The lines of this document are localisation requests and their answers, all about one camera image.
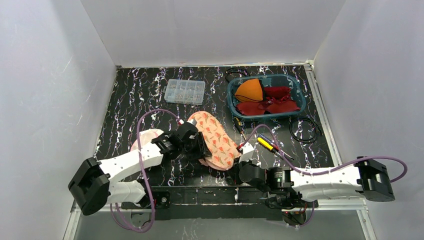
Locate floral pink laundry bag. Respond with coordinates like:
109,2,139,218
188,111,241,171

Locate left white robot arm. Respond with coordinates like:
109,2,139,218
67,122,212,216

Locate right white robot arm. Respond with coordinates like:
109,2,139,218
235,158,395,208

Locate white mesh laundry bag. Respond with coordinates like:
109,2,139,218
139,128,164,147

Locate orange bra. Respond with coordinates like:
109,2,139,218
234,78,265,102

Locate dark red bra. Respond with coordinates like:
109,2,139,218
236,87,301,116

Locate yellow red screwdriver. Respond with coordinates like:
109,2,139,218
257,137,294,161

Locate black yellow screwdriver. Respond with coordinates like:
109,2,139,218
233,117,247,140

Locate clear plastic parts box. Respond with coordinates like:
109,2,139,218
164,79,206,106

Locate teal plastic basket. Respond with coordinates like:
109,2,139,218
226,74,306,121

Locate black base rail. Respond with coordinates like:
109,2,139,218
120,185,319,226

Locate black coiled cable right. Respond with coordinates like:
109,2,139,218
289,116,323,145

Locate black cable behind basket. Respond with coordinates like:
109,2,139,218
224,67,250,83

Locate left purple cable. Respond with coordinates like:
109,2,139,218
109,108,181,234

